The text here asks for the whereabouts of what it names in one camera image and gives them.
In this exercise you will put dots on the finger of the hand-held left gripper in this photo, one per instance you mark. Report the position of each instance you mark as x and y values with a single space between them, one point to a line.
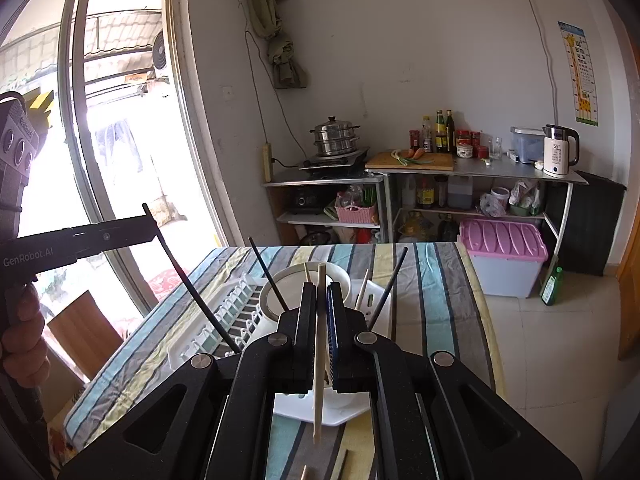
125 235

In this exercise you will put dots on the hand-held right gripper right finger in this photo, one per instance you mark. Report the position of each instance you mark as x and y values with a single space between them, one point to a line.
336 330

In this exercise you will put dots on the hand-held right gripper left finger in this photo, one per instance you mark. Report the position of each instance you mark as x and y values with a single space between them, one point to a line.
307 320

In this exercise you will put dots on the wooden chopstick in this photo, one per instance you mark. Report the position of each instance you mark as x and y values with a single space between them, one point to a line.
320 335
307 272
363 287
304 474

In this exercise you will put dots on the person's left hand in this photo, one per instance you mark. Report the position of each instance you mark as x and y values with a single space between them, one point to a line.
22 335

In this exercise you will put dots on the white plastic dish rack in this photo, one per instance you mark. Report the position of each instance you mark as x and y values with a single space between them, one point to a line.
300 410

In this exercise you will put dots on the wooden chair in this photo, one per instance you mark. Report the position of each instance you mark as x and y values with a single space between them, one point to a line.
85 330

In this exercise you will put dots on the striped tablecloth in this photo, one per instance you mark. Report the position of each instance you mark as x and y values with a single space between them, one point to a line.
440 300

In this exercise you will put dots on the sliding glass door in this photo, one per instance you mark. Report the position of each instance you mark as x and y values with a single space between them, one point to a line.
75 135

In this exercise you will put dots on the pink plastic basket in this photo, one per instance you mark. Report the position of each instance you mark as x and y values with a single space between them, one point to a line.
355 215

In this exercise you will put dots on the black kitchen appliance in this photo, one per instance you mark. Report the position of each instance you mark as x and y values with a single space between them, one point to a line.
306 201

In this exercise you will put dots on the yellow cooking oil jug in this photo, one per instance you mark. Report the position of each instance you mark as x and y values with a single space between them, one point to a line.
415 230

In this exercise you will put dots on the steel cooker table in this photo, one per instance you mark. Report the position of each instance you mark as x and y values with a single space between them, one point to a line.
300 177

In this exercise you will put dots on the yellow black striped sign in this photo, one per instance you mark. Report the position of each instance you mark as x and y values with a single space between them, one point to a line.
42 105

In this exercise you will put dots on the black induction cooker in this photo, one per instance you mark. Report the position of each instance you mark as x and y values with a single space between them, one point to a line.
330 162

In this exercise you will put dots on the beige power strip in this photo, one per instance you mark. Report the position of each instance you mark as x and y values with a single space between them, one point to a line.
267 162

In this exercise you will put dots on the soy sauce bottle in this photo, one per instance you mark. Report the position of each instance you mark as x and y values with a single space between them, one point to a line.
425 195

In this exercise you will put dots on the green onion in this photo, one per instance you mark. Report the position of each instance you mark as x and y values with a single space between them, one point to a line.
400 158

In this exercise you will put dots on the grey plastic jug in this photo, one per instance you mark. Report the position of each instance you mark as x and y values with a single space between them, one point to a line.
460 195

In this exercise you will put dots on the outdoor air conditioner unit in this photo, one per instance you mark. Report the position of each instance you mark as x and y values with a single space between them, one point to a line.
160 55

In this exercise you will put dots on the steel steamer pot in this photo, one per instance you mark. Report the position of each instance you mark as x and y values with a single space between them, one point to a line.
335 137

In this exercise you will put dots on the storage bin pink lid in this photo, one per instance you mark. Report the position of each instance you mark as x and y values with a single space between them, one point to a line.
500 240

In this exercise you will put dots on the wooden cutting board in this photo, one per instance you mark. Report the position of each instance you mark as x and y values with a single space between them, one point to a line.
435 162

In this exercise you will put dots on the carrot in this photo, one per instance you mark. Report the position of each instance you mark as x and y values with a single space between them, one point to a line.
416 152

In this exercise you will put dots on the red label sauce jar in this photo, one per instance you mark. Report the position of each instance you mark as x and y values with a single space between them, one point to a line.
414 142

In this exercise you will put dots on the clear bottle yellow cap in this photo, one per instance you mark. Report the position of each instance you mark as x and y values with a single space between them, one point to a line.
427 140

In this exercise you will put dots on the green glass bottle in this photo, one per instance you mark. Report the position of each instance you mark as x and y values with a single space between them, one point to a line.
440 137

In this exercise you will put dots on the green plastic bottle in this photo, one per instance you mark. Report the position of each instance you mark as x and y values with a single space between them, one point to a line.
551 290

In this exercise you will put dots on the white patterned jar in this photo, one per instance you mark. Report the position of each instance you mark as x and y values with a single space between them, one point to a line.
465 151

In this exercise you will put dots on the dark glass bottle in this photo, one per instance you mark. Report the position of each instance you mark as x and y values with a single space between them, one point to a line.
451 135

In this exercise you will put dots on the plastic bag of packets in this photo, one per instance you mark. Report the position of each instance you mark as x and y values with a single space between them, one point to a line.
525 200

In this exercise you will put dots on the red seasoning jar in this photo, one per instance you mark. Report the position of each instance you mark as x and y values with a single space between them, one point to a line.
462 137
475 138

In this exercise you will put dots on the steel counter table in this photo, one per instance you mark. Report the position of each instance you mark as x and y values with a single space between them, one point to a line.
500 167

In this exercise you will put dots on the small drinking glass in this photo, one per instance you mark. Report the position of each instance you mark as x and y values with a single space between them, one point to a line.
495 150

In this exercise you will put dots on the black cabinet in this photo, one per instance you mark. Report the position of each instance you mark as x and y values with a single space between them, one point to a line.
590 225

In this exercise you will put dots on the white electric kettle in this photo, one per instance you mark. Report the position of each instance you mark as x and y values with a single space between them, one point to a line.
557 155

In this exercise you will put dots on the wooden door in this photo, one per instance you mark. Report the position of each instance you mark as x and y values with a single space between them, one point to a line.
631 310

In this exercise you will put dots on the wall socket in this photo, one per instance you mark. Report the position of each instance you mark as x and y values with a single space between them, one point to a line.
228 93

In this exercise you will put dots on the giraffe wall poster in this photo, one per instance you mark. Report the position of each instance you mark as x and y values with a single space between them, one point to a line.
582 80

